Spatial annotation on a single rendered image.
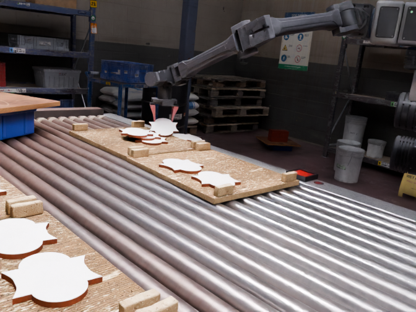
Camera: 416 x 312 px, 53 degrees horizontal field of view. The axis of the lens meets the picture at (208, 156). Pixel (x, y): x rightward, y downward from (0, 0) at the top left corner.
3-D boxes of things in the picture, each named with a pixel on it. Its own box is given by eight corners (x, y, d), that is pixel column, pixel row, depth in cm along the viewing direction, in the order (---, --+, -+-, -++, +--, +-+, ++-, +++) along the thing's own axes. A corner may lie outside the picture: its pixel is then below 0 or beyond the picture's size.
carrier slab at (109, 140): (144, 129, 186) (144, 125, 186) (207, 151, 158) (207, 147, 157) (69, 134, 162) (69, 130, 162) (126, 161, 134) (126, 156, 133)
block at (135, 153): (146, 155, 137) (147, 147, 137) (149, 156, 136) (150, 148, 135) (130, 156, 133) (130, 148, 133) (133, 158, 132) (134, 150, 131)
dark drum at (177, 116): (167, 139, 597) (171, 76, 575) (192, 149, 553) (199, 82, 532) (130, 142, 559) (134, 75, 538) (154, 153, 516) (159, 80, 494)
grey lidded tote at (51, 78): (67, 85, 569) (68, 67, 563) (81, 88, 545) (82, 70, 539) (31, 84, 533) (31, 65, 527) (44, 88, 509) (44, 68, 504)
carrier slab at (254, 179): (208, 152, 156) (209, 148, 156) (299, 185, 127) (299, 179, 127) (126, 162, 133) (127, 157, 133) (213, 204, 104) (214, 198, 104)
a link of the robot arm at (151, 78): (188, 83, 168) (182, 62, 168) (171, 83, 159) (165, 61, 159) (165, 91, 175) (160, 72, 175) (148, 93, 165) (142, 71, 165)
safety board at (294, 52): (277, 68, 713) (285, 12, 691) (306, 72, 668) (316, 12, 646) (277, 68, 712) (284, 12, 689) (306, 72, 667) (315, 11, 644)
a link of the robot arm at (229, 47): (262, 51, 140) (254, 19, 140) (251, 52, 136) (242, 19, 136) (184, 87, 172) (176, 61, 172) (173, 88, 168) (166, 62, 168)
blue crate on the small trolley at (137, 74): (123, 78, 507) (124, 60, 502) (154, 83, 480) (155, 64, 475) (98, 78, 476) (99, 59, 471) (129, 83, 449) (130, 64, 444)
